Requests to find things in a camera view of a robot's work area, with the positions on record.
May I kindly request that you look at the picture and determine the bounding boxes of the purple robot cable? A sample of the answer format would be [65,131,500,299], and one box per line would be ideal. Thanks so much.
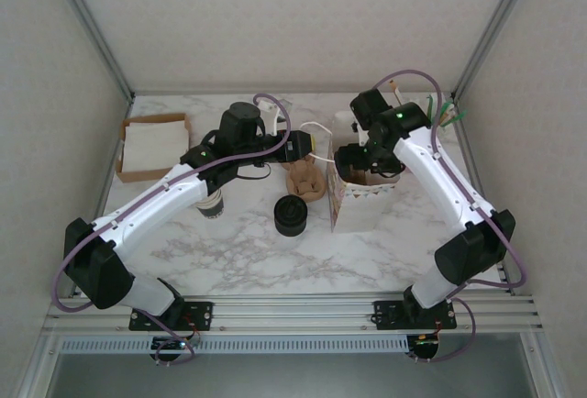
[371,69,527,365]
[51,92,294,367]

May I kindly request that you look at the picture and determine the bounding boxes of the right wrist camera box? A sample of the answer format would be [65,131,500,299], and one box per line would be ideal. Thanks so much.
[351,118,368,146]

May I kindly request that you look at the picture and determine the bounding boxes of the white paper napkins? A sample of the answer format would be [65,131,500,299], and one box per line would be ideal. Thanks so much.
[122,118,191,174]

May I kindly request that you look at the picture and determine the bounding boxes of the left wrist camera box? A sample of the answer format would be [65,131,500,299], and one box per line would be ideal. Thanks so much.
[256,97,282,136]

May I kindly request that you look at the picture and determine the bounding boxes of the small controller circuit board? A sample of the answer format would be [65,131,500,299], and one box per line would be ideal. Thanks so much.
[150,336,193,354]
[409,334,440,359]

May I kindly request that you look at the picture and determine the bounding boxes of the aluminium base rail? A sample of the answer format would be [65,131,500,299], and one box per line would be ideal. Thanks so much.
[43,295,545,336]

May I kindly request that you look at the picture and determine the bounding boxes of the aluminium side rail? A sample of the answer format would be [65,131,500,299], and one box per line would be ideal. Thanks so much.
[68,93,137,299]
[451,93,514,296]

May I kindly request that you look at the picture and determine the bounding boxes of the brown cardboard tray box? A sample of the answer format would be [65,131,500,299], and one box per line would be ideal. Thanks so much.
[118,112,193,184]

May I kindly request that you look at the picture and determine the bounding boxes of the white paper bag with handles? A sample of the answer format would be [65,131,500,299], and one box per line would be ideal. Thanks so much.
[300,111,403,234]

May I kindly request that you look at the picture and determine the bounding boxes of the stack of black lids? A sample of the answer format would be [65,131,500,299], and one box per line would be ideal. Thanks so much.
[273,193,308,238]

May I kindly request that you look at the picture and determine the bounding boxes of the aluminium frame post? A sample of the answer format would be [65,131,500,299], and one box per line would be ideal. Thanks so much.
[451,0,545,101]
[45,0,137,101]

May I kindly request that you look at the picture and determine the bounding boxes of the white slotted cable duct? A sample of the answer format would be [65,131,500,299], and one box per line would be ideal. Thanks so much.
[59,335,410,354]

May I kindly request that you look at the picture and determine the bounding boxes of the stack of paper cups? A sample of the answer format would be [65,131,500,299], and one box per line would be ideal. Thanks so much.
[196,186,226,221]

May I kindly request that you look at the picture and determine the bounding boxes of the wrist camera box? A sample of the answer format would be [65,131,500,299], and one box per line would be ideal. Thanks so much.
[351,118,368,146]
[256,97,282,136]

